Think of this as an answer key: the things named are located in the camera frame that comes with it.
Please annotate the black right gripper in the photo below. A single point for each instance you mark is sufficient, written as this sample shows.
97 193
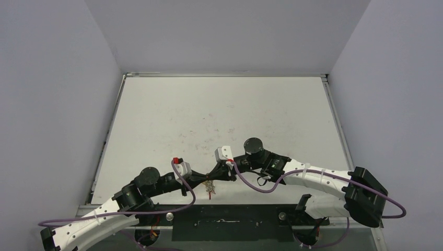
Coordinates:
225 170

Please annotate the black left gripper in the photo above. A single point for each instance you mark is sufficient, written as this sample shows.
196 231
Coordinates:
199 178

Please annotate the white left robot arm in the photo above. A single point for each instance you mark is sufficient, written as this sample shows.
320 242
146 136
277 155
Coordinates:
105 220

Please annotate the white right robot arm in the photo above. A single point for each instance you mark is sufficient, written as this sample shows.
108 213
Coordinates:
355 194

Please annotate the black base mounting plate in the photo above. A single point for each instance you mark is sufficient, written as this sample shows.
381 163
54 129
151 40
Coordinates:
237 222

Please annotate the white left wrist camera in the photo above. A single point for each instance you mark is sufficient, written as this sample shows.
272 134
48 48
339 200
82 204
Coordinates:
181 168

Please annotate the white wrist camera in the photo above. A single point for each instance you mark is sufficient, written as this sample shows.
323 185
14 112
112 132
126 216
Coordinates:
223 153
181 168

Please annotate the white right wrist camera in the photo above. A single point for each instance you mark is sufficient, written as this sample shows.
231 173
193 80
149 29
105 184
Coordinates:
223 153

